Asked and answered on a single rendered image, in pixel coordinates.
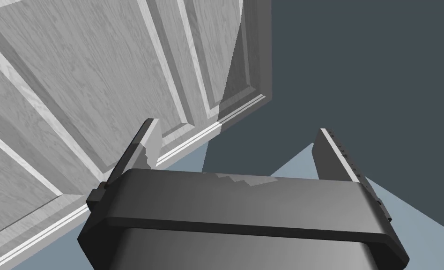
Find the grey panelled wooden door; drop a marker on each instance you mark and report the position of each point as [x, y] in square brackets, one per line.
[76, 93]

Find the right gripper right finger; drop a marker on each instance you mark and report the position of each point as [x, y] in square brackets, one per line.
[332, 161]

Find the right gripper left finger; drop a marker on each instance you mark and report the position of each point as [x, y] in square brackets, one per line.
[144, 149]

